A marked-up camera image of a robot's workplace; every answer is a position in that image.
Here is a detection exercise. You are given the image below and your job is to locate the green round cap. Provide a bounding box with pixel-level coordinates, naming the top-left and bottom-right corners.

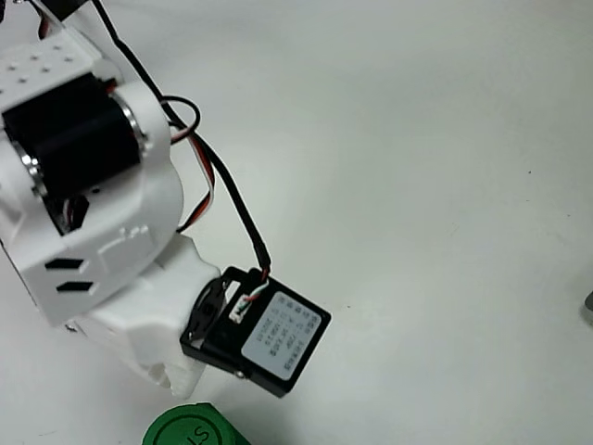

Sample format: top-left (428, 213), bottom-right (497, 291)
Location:
top-left (141, 401), bottom-right (252, 445)

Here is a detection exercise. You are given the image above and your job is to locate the black camera box with label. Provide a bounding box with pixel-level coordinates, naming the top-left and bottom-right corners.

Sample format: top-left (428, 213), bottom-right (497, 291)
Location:
top-left (179, 265), bottom-right (333, 400)

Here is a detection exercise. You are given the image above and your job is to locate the black camera cable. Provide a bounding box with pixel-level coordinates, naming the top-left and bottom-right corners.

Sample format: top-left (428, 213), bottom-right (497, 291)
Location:
top-left (91, 0), bottom-right (272, 279)

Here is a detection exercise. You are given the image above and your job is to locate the red white black servo cable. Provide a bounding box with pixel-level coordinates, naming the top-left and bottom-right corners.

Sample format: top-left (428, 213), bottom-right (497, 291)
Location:
top-left (159, 95), bottom-right (219, 233)

